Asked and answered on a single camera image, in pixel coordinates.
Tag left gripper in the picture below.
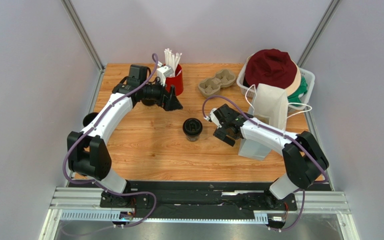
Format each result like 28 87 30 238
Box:
140 76 183 112

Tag brown translucent coffee cup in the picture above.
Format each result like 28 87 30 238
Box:
185 131 201 142

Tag white paper bag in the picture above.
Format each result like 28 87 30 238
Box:
238 83 293 161

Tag black coffee cup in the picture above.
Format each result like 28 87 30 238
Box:
82 112 99 127

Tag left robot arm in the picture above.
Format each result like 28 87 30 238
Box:
63 64 183 195

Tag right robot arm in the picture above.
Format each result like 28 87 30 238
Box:
209 104 329 200

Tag red straw cup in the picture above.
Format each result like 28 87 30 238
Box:
165 64 184 96

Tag stack of black lids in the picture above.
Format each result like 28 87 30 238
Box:
141 98 156 107

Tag stacked pulp cup carriers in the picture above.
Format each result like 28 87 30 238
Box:
197 68 237 98

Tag wrapped white straws bundle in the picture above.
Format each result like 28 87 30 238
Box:
164 48 182 77

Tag maroon bucket hat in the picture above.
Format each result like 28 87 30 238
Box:
244 48 297 89

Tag beige hat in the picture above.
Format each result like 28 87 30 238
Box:
284 65 302 96

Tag green cloth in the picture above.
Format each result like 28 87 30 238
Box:
287 76 308 107

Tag white plastic basket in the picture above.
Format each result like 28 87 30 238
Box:
236 54 316 114

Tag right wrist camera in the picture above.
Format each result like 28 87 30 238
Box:
205 108 224 128

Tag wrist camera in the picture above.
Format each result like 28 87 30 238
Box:
156 65 175 87
205 108 224 128

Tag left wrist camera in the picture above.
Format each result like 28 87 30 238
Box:
156 65 175 87

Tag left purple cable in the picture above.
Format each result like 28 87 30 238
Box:
61 52 158 231

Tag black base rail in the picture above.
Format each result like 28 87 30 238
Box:
100 180 300 221

